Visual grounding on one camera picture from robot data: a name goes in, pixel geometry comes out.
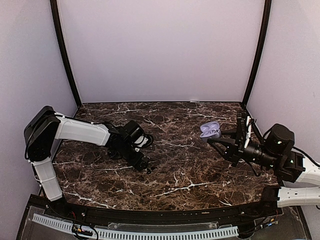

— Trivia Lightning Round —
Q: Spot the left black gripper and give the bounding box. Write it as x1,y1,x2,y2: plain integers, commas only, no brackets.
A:
117,140,149,171

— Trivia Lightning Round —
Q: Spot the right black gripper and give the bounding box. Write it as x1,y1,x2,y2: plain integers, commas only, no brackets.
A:
208,128,279,169

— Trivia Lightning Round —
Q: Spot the black wireless earbud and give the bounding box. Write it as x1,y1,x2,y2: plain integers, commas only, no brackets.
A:
146,166,156,175

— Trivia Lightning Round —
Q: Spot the purple earbud charging case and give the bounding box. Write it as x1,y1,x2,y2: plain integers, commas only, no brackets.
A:
200,121,222,143

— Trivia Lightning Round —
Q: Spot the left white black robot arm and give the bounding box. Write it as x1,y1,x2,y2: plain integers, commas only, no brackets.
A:
23,106,154,218

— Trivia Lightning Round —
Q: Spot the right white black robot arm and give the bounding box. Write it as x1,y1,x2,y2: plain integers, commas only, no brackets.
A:
200,111,320,217

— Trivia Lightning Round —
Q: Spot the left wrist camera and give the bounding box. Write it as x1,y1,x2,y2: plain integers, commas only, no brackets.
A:
134,134,154,151

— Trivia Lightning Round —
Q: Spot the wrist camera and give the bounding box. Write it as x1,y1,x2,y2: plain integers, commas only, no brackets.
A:
134,134,154,151
244,116,254,149

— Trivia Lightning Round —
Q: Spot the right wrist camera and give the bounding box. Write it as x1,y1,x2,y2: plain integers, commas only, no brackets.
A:
244,116,254,149

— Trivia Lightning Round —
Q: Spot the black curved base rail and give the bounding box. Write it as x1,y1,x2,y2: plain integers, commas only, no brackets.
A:
27,194,283,225

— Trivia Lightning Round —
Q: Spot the white slotted cable duct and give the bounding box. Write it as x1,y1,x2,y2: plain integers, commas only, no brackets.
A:
32,213,239,240

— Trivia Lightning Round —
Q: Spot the right black frame post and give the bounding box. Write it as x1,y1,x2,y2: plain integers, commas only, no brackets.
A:
241,0,272,109

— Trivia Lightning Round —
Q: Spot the black frame post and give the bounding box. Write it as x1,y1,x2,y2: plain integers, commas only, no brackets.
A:
241,0,272,109
49,0,82,109

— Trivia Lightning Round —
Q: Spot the left black frame post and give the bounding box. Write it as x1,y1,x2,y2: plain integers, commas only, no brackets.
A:
49,0,82,109

